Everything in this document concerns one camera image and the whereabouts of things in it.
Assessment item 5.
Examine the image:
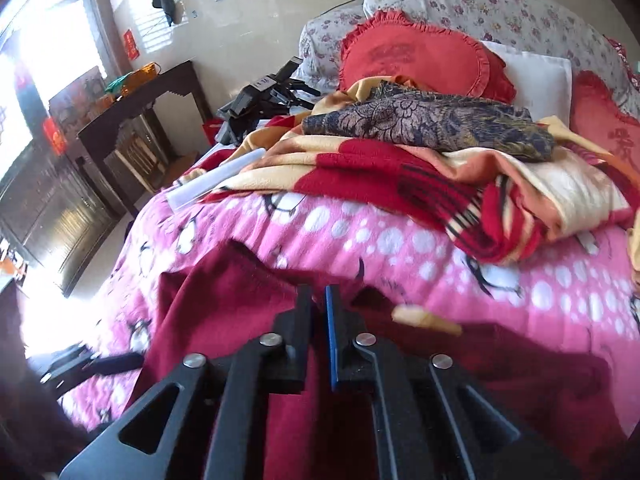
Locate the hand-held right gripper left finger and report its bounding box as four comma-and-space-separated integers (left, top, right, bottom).
59, 284, 313, 480

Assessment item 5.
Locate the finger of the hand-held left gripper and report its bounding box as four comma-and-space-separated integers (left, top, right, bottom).
40, 342, 146, 396

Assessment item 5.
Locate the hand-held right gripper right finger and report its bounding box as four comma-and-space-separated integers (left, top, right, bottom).
325, 285, 583, 480

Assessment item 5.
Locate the dark red sweater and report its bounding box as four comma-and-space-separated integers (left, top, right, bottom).
122, 240, 631, 480

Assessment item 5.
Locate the person's left forearm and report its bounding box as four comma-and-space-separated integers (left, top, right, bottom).
0, 285, 91, 466

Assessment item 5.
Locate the pink penguin blanket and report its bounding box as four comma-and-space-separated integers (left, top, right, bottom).
60, 180, 640, 436

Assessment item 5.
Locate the dark wooden cabinet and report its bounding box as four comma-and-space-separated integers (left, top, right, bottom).
0, 135, 121, 296

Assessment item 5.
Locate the red and yellow blanket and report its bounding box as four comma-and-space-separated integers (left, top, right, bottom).
175, 75, 640, 266

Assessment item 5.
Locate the white rolled paper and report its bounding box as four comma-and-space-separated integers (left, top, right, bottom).
166, 149, 266, 212

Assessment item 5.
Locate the wooden chair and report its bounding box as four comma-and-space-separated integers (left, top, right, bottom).
112, 132, 201, 196

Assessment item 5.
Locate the red bag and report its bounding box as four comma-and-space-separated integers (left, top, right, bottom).
201, 117, 226, 146

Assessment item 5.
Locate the red box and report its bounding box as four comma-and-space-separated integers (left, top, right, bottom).
42, 117, 67, 156

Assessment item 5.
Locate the dark patterned cloth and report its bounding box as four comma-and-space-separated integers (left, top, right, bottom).
301, 80, 556, 163

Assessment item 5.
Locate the black tripod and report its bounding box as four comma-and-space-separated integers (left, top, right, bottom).
215, 57, 321, 146

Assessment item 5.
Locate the printed picture box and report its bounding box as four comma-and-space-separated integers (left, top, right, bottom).
48, 66, 108, 131

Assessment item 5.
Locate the green cloth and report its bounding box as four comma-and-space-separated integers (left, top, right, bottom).
104, 75, 136, 96

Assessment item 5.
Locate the dark wooden console table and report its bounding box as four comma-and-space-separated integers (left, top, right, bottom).
77, 60, 211, 216

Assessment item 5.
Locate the yellow basket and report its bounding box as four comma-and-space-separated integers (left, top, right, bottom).
122, 62, 162, 96

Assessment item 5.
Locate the large red heart pillow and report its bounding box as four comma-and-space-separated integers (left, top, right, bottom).
337, 10, 516, 103

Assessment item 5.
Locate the window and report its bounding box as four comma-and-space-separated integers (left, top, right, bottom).
0, 0, 108, 181

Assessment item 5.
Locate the white pillow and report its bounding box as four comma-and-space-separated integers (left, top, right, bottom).
480, 40, 573, 126

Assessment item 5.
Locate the small red heart pillow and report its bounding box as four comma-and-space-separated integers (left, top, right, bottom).
570, 71, 640, 171

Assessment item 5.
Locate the floral pillow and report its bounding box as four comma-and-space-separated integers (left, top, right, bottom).
299, 0, 640, 116

